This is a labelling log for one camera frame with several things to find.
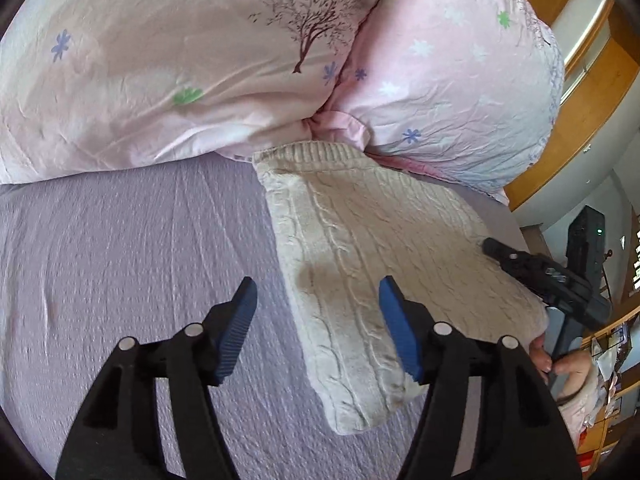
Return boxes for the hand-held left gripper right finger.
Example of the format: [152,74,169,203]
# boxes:
[378,275,584,480]

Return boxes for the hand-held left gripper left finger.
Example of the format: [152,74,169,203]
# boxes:
[55,276,259,480]

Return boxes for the cream cable-knit sweater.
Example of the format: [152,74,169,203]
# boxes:
[251,141,550,436]

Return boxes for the pink pillow with white flowers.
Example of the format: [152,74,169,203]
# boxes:
[309,0,567,203]

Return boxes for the person's right hand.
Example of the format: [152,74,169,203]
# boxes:
[529,335,596,403]

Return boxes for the person's right forearm pink sleeve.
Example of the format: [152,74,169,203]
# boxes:
[554,366,603,444]

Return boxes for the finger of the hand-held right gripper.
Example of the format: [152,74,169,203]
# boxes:
[482,237,614,332]

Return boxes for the lavender bed sheet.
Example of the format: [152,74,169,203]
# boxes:
[0,154,533,480]

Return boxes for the wooden shelf with clutter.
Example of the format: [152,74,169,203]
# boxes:
[574,304,640,480]

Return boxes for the wooden headboard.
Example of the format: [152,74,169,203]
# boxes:
[504,0,640,211]

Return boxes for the pink pillow with tree print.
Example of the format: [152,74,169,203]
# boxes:
[0,0,399,186]

